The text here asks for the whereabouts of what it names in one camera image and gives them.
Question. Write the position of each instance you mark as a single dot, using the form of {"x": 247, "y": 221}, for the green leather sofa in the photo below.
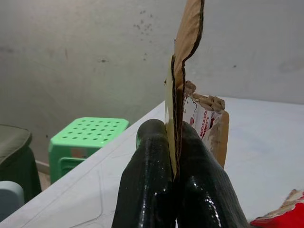
{"x": 14, "y": 152}

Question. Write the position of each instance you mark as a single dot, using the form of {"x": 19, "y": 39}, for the torn red wrapper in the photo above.
{"x": 285, "y": 213}

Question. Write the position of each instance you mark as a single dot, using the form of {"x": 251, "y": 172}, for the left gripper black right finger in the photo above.
{"x": 204, "y": 180}

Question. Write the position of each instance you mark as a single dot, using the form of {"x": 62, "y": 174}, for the torn brown cardboard piece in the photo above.
{"x": 190, "y": 28}

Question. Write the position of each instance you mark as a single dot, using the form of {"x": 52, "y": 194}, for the green plastic stool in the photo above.
{"x": 88, "y": 135}

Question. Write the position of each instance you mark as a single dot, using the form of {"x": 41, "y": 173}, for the light blue plastic stool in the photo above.
{"x": 10, "y": 197}

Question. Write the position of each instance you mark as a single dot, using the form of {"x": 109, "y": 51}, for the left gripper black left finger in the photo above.
{"x": 147, "y": 171}

